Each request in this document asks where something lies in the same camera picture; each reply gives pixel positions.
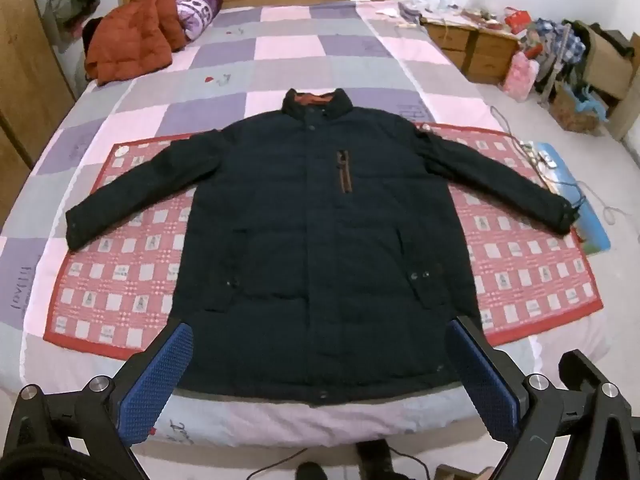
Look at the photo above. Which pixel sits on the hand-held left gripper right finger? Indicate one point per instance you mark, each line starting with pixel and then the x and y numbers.
pixel 480 385

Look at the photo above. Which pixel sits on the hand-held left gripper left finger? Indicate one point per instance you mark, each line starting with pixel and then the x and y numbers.
pixel 160 385

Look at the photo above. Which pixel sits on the dark navy padded jacket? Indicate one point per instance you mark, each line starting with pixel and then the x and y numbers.
pixel 310 235

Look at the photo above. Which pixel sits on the blue plaid clothes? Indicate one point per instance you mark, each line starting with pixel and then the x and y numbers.
pixel 560 40

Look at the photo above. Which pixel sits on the red checkered mat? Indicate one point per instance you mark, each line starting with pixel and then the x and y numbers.
pixel 125 285

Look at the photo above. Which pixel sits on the blue book on floor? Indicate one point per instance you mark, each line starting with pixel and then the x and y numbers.
pixel 590 225

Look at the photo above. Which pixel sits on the white power strip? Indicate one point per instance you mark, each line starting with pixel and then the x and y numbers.
pixel 542 157

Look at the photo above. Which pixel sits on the wicker basket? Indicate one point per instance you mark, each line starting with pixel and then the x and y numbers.
pixel 572 112

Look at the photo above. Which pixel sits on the pink bag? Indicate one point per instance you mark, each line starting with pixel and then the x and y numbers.
pixel 520 75

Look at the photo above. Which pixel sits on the wooden nightstand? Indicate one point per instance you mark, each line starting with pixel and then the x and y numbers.
pixel 480 55

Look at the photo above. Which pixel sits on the wooden wardrobe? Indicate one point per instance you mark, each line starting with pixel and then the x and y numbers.
pixel 20 85

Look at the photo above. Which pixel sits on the cardboard box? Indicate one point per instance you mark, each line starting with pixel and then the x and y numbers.
pixel 607 67

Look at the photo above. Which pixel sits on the bed with purple checkered sheet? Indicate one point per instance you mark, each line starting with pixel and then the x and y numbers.
pixel 280 60

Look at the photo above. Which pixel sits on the orange down jacket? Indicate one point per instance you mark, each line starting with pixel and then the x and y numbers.
pixel 125 40

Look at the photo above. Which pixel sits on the purple printed pillow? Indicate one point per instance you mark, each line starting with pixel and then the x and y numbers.
pixel 197 12

